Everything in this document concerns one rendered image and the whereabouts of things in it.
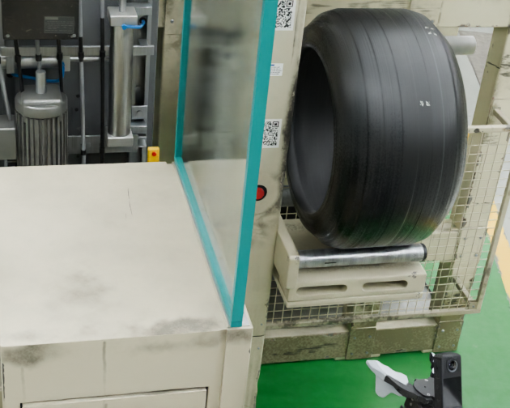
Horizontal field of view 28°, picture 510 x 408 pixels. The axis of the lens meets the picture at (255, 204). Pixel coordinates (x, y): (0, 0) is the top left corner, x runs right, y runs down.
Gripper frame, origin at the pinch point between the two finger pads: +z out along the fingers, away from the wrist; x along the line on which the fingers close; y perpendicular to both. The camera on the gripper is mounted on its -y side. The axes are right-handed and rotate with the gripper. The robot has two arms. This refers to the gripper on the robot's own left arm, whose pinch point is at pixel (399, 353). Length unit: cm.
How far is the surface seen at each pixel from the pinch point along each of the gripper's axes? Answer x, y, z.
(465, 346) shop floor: 124, 90, 100
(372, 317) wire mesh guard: 70, 66, 91
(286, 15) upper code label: -6, -44, 62
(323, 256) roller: 15, 13, 52
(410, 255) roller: 37, 11, 47
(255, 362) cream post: 10, 52, 61
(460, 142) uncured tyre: 31, -26, 37
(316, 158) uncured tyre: 28, 4, 85
